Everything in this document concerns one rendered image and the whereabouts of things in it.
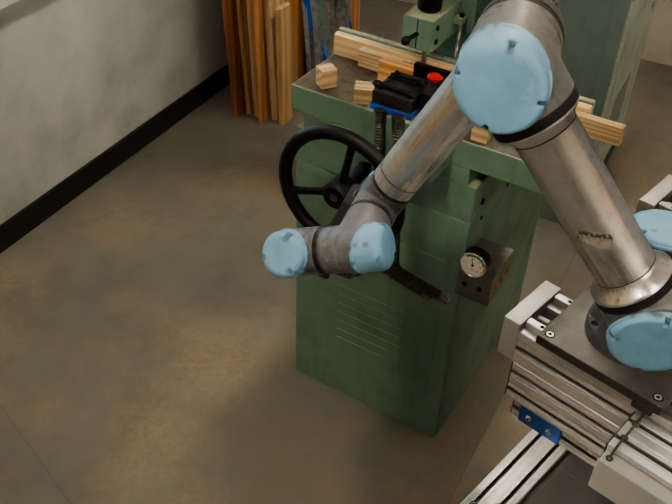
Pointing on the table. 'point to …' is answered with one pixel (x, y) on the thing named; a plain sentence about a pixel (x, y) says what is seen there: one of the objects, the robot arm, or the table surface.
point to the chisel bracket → (431, 25)
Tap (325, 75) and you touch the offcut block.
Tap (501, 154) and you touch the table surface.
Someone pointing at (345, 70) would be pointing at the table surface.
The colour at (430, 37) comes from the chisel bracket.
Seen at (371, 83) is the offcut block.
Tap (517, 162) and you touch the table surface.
